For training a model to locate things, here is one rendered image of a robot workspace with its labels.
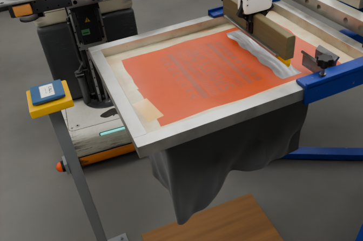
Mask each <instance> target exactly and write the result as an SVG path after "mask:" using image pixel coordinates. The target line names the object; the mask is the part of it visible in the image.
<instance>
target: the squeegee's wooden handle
mask: <svg viewBox="0 0 363 241"><path fill-rule="evenodd" d="M237 12H238V0H223V14H224V15H228V16H230V17H231V18H233V19H234V20H235V21H236V22H238V23H239V24H240V25H242V26H243V27H244V28H246V21H245V20H244V19H243V18H240V17H238V16H236V14H237ZM252 22H253V34H254V35H255V36H257V37H258V38H259V39H261V40H262V41H263V42H264V43H266V44H267V45H269V46H270V47H271V48H273V49H274V50H275V51H276V52H278V53H279V57H281V58H282V59H283V60H288V59H291V58H293V56H294V47H295V35H293V34H292V33H290V32H289V31H287V30H286V29H284V28H282V27H281V26H280V25H278V24H277V23H275V22H274V21H272V20H270V19H269V18H267V17H266V16H264V15H263V14H261V13H260V12H255V13H253V15H252Z"/></svg>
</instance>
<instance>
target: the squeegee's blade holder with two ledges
mask: <svg viewBox="0 0 363 241"><path fill-rule="evenodd" d="M224 18H225V19H226V20H227V21H229V22H230V23H231V24H233V25H234V26H235V27H236V28H238V29H239V30H240V31H242V32H243V33H244V34H245V35H247V36H248V37H249V38H251V39H252V40H253V41H255V42H256V43H257V44H259V45H260V46H261V47H262V48H264V49H265V50H266V51H268V52H269V53H270V54H271V55H273V56H274V57H279V53H278V52H276V51H275V50H274V49H273V48H271V47H270V46H269V45H267V44H266V43H264V42H263V41H262V40H261V39H259V38H258V37H257V36H255V35H254V34H250V33H249V32H247V31H246V28H244V27H243V26H242V25H240V24H239V23H238V22H236V21H235V20H234V19H233V18H231V17H230V16H228V15H224Z"/></svg>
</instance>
